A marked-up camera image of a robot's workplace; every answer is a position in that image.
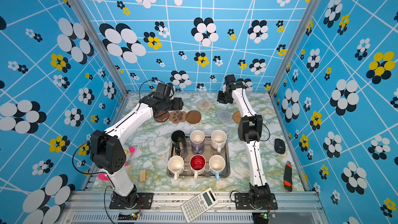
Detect dark brown round coaster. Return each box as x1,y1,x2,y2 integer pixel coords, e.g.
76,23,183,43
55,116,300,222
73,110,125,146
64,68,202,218
153,111,170,123

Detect cork paw print coaster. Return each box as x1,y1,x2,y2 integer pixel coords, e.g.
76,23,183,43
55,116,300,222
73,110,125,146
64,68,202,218
169,111,187,124

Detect tan wicker round coaster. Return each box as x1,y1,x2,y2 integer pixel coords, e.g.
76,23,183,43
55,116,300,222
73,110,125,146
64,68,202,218
232,111,241,124

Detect grey woven round coaster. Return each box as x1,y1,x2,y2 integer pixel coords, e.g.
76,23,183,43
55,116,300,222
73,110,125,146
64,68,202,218
217,111,233,123

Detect multicolour woven round coaster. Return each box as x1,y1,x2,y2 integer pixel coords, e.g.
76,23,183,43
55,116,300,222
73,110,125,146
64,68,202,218
198,99,212,111

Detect brown wooden round coaster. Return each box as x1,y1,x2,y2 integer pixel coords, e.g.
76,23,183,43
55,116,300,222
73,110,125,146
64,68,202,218
186,111,202,124

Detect cream mug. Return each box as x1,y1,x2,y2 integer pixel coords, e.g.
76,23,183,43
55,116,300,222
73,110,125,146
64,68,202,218
211,130,227,153
167,156,184,180

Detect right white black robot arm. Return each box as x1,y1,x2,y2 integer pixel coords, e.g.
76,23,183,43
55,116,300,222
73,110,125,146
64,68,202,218
217,74,271,208

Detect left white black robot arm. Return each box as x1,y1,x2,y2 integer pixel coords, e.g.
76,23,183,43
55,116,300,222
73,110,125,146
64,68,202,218
90,82,183,208

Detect black metal cup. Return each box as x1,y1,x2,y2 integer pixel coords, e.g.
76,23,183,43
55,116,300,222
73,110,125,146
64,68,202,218
171,130,187,156

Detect lavender ceramic mug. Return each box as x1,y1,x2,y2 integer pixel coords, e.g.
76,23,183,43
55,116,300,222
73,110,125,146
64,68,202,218
190,130,205,154

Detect plush toy with glasses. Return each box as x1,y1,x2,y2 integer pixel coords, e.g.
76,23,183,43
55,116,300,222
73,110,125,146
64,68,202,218
97,145,135,181

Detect metal serving tray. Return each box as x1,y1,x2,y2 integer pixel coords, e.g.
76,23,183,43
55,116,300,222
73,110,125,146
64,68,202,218
166,136,231,178

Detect red interior mug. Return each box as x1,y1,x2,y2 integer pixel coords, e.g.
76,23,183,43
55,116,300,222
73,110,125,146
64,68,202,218
190,155,206,179

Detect small wooden block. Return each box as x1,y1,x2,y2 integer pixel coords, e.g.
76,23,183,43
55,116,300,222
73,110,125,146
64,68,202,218
140,170,146,182

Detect black computer mouse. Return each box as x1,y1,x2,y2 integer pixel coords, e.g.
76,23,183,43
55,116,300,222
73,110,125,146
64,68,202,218
274,138,286,154

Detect white scientific calculator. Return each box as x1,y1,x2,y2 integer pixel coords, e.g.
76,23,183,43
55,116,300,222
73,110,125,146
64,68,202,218
181,188,219,223

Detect orange black utility knife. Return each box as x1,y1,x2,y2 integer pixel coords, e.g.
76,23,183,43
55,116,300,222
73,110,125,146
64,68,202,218
284,161,293,192

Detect left green circuit board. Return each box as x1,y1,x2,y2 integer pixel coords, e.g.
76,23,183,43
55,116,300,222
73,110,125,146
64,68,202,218
118,213,142,221

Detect green circuit board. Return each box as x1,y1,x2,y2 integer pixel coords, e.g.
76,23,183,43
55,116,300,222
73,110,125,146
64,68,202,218
252,213,273,224
118,213,142,221

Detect right green circuit board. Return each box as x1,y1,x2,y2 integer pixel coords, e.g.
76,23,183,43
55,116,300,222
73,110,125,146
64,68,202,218
252,213,273,224

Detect light blue handled mug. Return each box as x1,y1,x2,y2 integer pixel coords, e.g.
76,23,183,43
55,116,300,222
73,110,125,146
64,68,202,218
208,155,226,181

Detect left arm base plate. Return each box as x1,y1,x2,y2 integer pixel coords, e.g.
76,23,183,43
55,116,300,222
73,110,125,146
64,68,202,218
109,192,154,210

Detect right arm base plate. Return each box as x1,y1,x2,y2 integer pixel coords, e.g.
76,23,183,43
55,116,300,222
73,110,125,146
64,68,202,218
234,193,278,211

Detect aluminium front frame rail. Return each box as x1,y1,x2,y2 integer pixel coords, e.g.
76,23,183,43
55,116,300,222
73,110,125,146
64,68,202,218
59,191,329,224

